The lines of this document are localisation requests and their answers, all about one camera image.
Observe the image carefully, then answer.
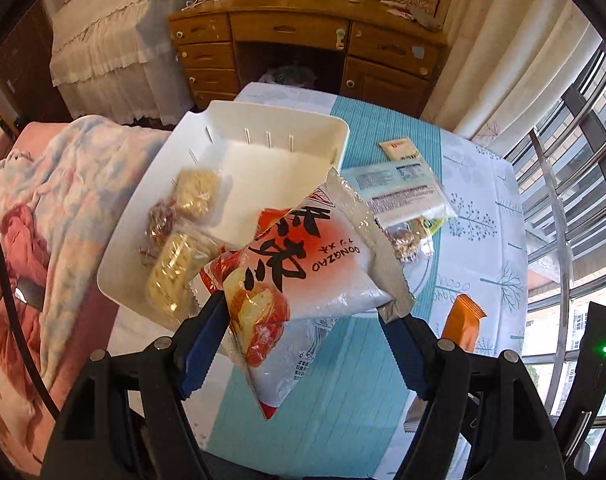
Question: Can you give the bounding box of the puffed rice bar clear packet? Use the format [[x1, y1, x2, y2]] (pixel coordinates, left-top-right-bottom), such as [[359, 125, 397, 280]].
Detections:
[[147, 232, 219, 318]]

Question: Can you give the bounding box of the cream curtain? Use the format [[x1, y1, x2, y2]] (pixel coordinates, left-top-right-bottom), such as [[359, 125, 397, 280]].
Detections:
[[423, 0, 604, 158]]

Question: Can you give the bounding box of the bed with white lace cover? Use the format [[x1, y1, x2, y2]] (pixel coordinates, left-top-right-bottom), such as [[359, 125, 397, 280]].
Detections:
[[48, 0, 194, 128]]

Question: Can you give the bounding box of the wooden desk with drawers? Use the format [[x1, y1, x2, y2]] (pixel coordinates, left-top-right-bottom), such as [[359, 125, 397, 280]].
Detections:
[[168, 0, 449, 111]]

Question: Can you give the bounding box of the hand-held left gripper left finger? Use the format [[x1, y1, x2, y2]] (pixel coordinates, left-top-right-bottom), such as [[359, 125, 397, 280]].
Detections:
[[43, 290, 229, 480]]

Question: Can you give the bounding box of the pale rice cake packet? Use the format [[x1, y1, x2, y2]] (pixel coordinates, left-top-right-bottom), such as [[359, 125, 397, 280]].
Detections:
[[175, 169, 224, 221]]

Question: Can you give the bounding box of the large white teal snack bag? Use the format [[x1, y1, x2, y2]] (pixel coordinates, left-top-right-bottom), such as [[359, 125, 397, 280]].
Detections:
[[340, 159, 458, 228]]

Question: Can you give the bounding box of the black cable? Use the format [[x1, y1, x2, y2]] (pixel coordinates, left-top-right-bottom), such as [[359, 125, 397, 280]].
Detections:
[[0, 210, 61, 418]]

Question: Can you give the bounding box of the dark wooden cabinet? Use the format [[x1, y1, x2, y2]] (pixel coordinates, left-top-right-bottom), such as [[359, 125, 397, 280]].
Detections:
[[0, 0, 74, 126]]

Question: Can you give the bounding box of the cream cereal bar packet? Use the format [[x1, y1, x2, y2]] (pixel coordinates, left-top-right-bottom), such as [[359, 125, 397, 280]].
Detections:
[[378, 137, 424, 161]]

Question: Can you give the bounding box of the white plastic bin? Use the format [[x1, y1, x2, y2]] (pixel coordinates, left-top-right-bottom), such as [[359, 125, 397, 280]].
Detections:
[[97, 100, 350, 333]]

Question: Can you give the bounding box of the teal striped floral tablecloth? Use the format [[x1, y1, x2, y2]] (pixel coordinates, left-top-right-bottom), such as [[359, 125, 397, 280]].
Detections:
[[105, 82, 529, 466]]

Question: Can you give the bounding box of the green patterned bundle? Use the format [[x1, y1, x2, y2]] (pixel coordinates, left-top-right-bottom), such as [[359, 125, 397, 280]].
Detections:
[[260, 65, 318, 88]]

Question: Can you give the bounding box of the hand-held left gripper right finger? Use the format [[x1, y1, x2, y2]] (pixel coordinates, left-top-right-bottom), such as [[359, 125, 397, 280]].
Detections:
[[375, 305, 566, 480]]

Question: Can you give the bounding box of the pink floral blanket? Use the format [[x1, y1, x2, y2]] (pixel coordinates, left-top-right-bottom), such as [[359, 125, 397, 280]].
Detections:
[[0, 115, 171, 466]]

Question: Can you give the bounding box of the orange snack packet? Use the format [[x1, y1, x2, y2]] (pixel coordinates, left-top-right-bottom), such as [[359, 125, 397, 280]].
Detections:
[[443, 294, 486, 356]]

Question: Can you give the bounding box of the clear nut packet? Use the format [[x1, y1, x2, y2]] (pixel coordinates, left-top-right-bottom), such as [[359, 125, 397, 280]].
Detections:
[[385, 225, 434, 263]]

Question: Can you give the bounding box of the metal window railing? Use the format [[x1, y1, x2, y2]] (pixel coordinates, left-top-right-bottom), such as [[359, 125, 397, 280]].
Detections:
[[503, 45, 606, 426]]

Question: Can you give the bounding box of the red white snack bag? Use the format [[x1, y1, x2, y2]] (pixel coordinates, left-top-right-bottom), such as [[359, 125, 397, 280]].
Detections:
[[188, 167, 416, 421]]

